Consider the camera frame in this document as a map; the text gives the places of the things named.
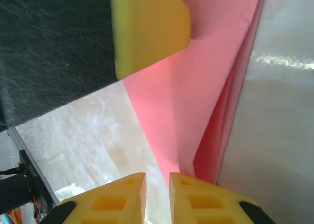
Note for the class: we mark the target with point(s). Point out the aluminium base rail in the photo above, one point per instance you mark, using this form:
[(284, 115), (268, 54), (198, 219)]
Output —
[(33, 161)]

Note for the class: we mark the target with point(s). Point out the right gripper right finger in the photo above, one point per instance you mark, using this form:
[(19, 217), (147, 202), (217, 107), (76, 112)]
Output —
[(208, 204)]

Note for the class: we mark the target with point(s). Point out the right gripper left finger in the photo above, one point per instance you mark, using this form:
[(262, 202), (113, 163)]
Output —
[(110, 204)]

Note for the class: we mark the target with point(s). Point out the pink paper sheet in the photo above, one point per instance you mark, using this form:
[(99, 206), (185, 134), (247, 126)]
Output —
[(171, 111)]

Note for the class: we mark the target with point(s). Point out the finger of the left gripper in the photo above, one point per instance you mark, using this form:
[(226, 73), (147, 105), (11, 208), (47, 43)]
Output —
[(147, 25)]

